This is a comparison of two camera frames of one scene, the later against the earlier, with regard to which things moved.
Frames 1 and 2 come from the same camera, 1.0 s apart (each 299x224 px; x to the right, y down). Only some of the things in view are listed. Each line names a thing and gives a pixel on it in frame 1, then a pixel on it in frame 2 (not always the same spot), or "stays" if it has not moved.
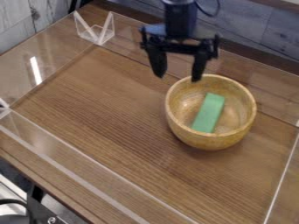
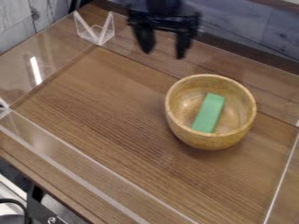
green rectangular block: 208,113 stays
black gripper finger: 159,59 -> 145,37
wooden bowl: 209,112 stays
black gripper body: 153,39 -> 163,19
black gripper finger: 199,65 -> 183,38
